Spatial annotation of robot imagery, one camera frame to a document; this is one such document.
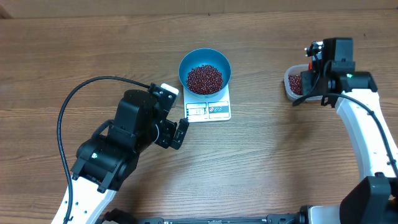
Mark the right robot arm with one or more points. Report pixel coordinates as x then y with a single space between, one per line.
354 95

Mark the clear plastic food container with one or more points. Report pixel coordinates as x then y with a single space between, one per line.
294 70

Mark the red beans in bowl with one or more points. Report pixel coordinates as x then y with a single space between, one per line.
205 80

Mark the white digital kitchen scale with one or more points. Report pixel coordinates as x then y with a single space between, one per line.
199 109

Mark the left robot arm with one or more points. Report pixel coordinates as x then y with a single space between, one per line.
111 154

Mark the blue plastic bowl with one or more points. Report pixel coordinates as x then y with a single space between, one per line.
204 56

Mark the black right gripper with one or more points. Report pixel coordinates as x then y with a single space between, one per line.
307 82

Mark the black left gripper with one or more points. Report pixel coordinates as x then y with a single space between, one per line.
169 127

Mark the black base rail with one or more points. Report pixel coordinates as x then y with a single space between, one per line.
119 216

